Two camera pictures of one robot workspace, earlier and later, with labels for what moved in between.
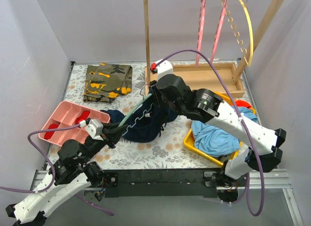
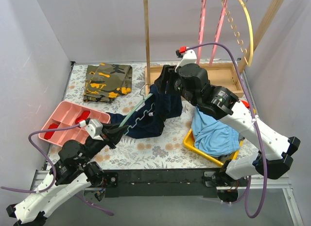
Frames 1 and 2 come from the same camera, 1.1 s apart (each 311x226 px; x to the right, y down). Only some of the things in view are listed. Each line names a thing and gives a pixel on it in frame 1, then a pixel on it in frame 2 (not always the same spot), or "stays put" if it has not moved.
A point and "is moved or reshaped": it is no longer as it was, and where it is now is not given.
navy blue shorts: x=144 y=127 is moved or reshaped
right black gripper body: x=155 y=89 -> x=167 y=78
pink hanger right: x=218 y=29 stays put
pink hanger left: x=201 y=30 stays put
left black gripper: x=108 y=136 stays put
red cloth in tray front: x=48 y=135 stays put
